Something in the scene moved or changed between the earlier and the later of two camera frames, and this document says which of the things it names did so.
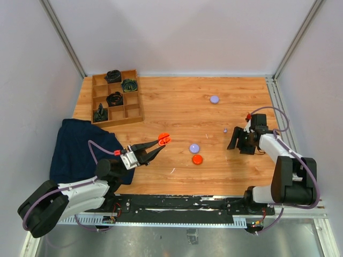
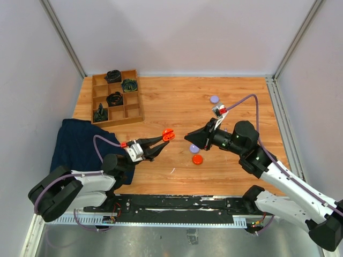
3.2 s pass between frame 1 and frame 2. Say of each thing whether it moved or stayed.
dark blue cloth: stayed
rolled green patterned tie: stayed
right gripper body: moved
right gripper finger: moved
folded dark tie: stayed
